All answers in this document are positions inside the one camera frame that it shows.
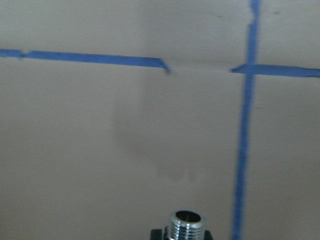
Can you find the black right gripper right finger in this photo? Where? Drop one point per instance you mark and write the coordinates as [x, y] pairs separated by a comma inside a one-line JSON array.
[[208, 235]]

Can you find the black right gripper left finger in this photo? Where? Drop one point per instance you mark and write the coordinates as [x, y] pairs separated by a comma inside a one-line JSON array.
[[158, 234]]

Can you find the chrome threaded pipe fitting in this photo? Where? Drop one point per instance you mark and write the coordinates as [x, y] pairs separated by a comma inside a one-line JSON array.
[[186, 225]]

